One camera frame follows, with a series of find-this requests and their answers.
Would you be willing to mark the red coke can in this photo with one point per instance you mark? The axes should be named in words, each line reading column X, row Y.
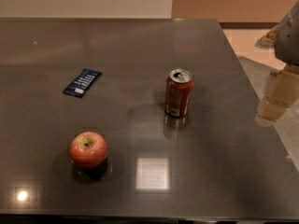
column 179, row 85

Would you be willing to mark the small object on floor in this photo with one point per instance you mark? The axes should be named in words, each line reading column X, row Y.
column 269, row 38

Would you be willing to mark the red apple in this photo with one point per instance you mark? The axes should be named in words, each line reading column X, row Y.
column 88, row 150

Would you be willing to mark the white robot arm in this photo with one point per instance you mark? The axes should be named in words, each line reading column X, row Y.
column 286, row 46

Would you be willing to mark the blue snack bar wrapper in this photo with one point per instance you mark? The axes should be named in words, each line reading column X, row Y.
column 79, row 86

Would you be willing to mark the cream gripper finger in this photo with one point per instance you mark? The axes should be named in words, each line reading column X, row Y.
column 280, row 92

